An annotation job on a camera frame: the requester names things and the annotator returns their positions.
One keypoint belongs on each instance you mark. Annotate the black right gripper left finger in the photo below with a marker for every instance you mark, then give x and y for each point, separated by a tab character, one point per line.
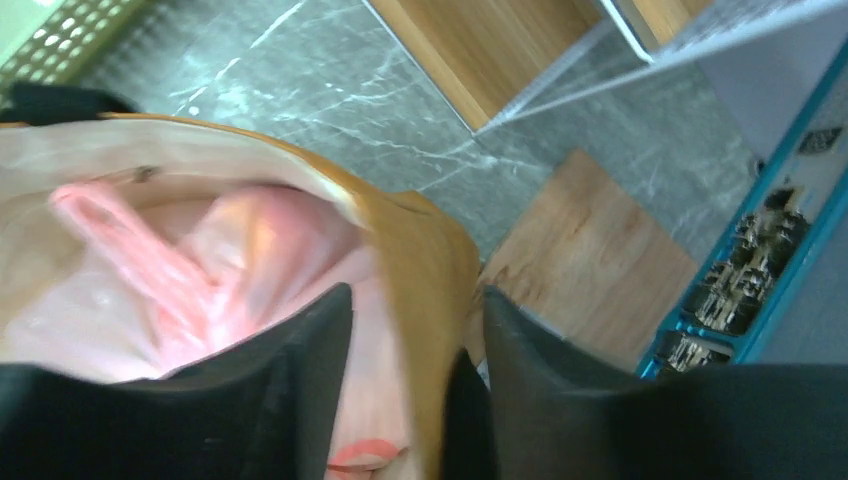
262	409

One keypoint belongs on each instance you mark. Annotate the grey metal equipment box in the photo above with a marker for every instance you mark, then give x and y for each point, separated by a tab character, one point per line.
774	288

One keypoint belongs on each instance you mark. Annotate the brown paper grocery bag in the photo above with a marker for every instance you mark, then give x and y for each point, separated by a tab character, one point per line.
427	263

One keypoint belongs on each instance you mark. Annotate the green plastic basket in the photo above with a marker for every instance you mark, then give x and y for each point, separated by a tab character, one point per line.
50	42

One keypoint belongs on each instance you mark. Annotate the wooden board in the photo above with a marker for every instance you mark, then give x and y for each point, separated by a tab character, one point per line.
592	263

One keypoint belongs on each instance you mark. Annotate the pink plastic bag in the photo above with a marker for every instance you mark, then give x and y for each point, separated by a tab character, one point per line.
142	294

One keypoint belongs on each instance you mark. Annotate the white wire wooden shelf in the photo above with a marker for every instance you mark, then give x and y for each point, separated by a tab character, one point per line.
499	61

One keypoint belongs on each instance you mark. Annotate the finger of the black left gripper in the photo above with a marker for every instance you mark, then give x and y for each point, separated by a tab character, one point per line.
44	105

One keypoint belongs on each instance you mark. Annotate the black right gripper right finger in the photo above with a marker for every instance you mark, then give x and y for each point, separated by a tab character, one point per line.
549	410

